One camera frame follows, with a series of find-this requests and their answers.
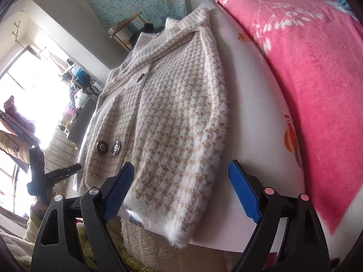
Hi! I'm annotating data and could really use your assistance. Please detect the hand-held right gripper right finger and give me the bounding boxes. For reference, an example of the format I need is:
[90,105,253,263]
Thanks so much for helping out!
[228,159,331,272]

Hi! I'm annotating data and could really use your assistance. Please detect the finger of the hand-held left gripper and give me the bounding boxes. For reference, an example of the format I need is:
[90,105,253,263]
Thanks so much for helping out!
[42,164,82,189]
[29,147,46,187]

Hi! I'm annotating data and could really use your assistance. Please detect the brown hanging jacket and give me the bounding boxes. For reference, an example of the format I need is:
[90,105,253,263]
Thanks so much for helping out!
[0,130,32,163]

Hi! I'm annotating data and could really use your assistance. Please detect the dark cabinet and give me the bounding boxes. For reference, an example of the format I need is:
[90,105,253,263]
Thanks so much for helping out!
[68,98,97,148]

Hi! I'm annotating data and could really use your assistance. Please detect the beige white houndstooth coat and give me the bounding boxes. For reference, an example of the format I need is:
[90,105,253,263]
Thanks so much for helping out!
[75,7,227,248]

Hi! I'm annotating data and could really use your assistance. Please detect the bicycle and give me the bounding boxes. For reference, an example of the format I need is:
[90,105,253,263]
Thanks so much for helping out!
[68,59,103,97]

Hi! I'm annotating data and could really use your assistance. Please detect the wooden chair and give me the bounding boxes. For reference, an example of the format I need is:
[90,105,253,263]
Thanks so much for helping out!
[109,11,148,53]

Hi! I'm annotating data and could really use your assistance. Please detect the wall hook rack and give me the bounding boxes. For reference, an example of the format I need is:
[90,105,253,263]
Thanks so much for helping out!
[11,19,24,44]

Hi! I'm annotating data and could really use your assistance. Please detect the pink quilted hanging garment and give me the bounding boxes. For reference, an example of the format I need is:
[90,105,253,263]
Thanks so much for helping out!
[0,96,42,143]

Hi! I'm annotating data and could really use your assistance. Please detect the pink floral blanket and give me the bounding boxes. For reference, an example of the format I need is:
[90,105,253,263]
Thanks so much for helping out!
[216,0,363,236]

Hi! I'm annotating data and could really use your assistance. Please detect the teal floral hanging cloth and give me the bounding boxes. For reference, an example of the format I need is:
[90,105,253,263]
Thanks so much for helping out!
[86,0,192,33]

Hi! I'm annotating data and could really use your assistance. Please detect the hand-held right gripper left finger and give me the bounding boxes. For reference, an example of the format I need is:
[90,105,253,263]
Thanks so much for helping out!
[31,161,135,272]

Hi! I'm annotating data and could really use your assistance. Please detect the black bag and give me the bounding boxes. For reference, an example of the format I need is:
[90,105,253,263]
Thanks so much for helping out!
[129,23,165,50]

